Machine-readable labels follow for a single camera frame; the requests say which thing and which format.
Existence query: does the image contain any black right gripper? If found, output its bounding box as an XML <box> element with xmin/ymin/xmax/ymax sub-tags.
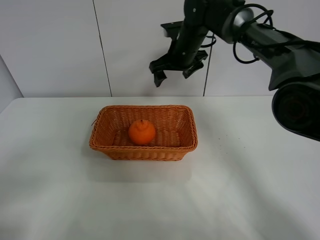
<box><xmin>149</xmin><ymin>21</ymin><xmax>208</xmax><ymax>87</ymax></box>

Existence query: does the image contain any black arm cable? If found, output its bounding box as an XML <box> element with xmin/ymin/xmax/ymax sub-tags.
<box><xmin>199</xmin><ymin>4</ymin><xmax>320</xmax><ymax>64</ymax></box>

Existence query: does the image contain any orange with bumpy top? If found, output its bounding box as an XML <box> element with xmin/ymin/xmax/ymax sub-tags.
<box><xmin>128</xmin><ymin>119</ymin><xmax>156</xmax><ymax>145</ymax></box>

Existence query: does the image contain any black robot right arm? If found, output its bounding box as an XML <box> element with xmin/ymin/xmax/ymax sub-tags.
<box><xmin>149</xmin><ymin>0</ymin><xmax>320</xmax><ymax>141</ymax></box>

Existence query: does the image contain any orange woven wicker basket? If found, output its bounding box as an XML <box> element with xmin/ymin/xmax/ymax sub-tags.
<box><xmin>89</xmin><ymin>105</ymin><xmax>198</xmax><ymax>161</ymax></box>

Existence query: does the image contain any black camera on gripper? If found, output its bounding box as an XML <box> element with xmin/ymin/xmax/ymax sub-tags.
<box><xmin>160</xmin><ymin>21</ymin><xmax>183</xmax><ymax>40</ymax></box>

